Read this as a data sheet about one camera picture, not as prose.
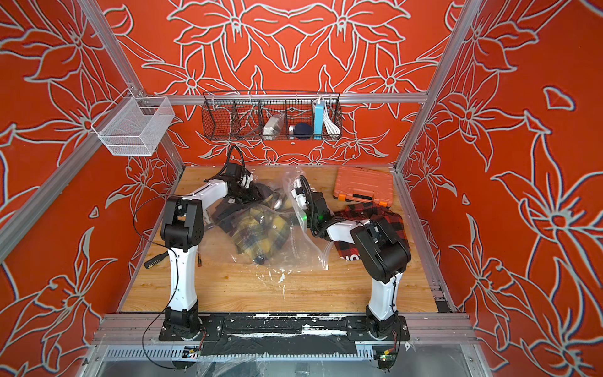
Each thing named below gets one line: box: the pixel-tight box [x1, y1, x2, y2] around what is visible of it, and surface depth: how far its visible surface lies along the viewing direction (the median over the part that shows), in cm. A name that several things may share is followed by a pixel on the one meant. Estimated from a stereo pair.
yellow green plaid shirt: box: [230, 194, 292, 264], surface depth 89 cm
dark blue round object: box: [293, 122, 314, 140], surface depth 97 cm
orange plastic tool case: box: [332, 165, 395, 209], surface depth 106 cm
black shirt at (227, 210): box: [211, 183, 273, 234], surface depth 97 cm
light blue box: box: [313, 98, 325, 140], surface depth 90 cm
